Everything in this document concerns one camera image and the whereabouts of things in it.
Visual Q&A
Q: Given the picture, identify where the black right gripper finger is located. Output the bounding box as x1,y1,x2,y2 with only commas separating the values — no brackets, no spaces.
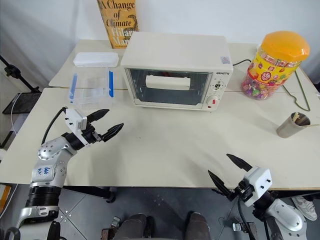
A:
226,153,254,173
207,170,236,201

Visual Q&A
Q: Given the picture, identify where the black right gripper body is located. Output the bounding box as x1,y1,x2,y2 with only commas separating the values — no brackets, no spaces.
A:
233,180,255,201

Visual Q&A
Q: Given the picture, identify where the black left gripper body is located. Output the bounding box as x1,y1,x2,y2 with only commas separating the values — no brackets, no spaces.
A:
81,124,105,146

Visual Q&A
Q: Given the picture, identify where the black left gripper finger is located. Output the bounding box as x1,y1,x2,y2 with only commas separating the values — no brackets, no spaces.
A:
86,108,111,125
101,122,125,143

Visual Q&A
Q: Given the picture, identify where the oven timer knob with red mark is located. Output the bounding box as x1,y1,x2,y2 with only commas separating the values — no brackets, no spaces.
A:
206,94,222,109

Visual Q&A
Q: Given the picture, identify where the small oven temperature knob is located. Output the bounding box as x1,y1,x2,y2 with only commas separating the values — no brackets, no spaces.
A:
211,79,225,92

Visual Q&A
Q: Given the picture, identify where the cream white toaster oven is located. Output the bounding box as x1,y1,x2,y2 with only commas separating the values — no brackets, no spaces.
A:
120,31,234,112

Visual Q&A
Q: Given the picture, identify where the clear container with blue clips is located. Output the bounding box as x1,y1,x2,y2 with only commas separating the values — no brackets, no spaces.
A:
67,67,115,112

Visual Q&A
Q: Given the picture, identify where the dark rounded shape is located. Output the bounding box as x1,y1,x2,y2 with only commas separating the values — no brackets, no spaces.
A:
115,212,155,240
185,211,211,240

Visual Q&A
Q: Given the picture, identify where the white container lid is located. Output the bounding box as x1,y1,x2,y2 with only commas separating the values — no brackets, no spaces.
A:
73,51,119,69

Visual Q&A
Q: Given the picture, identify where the metal cup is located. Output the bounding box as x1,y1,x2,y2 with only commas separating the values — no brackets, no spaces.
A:
276,112,312,139

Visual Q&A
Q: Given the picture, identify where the white sneaker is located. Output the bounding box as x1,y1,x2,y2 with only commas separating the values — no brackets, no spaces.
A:
291,195,318,222

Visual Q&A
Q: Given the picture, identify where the black tripod stand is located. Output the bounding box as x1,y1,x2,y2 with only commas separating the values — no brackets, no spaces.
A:
0,54,41,94

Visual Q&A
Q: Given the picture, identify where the yellow hardcover book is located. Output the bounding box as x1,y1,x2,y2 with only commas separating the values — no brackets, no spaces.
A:
96,0,140,49

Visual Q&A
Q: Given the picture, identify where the candy jar with orange lid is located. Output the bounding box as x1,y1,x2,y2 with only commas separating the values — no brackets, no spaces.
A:
240,30,311,102

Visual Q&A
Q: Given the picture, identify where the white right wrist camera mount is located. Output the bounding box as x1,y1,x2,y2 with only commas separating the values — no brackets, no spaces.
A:
241,166,273,208

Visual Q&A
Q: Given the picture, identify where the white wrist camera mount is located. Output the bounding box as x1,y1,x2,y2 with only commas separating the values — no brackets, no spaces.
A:
64,107,90,147
241,166,273,208

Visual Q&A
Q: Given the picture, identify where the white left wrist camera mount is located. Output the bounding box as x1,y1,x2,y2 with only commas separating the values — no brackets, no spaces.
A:
64,107,90,147

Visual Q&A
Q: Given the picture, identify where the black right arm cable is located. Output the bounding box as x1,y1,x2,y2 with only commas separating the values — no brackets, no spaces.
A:
236,196,251,240

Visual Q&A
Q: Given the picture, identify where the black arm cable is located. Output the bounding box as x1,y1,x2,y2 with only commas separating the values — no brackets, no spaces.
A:
236,196,251,240
41,106,69,146

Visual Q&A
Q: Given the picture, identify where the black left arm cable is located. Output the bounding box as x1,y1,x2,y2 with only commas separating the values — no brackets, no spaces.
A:
41,106,69,146

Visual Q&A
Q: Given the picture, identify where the black table frame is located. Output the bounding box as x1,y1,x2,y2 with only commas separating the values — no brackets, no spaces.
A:
61,186,119,204

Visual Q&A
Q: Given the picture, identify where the glass oven door with handle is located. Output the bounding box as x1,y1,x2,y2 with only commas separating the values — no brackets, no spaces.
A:
124,67,214,110

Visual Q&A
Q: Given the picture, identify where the thin white cable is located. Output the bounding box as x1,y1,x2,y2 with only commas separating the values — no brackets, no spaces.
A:
9,93,24,134

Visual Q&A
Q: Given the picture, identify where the black power cord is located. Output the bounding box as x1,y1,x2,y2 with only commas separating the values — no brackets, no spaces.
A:
232,58,252,67

